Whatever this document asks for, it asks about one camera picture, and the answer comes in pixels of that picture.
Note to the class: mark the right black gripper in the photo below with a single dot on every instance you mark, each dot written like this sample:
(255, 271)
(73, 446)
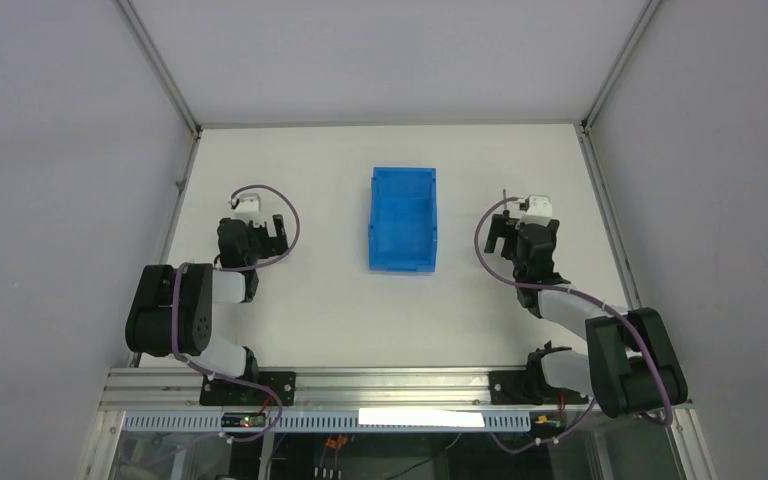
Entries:
(507, 228)

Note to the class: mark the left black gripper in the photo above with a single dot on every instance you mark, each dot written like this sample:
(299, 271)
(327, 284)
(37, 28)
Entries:
(268, 237)

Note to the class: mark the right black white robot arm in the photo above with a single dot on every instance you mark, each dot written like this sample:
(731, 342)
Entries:
(632, 367)

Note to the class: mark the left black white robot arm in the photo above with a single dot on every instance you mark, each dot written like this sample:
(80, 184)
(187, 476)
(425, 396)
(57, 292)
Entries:
(172, 310)

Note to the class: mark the blue plastic bin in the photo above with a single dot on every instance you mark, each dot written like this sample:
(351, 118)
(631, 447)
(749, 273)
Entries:
(403, 224)

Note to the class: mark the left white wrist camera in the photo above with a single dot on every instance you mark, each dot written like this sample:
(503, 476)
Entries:
(246, 207)

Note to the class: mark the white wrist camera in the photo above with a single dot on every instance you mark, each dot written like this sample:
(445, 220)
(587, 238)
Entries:
(246, 207)
(535, 209)

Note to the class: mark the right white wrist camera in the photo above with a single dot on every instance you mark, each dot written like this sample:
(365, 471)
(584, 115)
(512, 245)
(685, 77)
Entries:
(535, 209)

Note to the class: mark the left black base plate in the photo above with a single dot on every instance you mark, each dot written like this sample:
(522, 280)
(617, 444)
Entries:
(222, 393)

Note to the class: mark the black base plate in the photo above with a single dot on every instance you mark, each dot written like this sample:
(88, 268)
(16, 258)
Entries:
(519, 387)
(222, 393)

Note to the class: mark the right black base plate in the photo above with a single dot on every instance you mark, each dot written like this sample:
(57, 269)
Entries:
(519, 387)

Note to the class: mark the aluminium mounting rail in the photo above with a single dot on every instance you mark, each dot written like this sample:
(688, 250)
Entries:
(323, 389)

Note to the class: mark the white slotted cable duct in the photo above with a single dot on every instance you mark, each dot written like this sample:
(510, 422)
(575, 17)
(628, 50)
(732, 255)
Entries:
(363, 420)

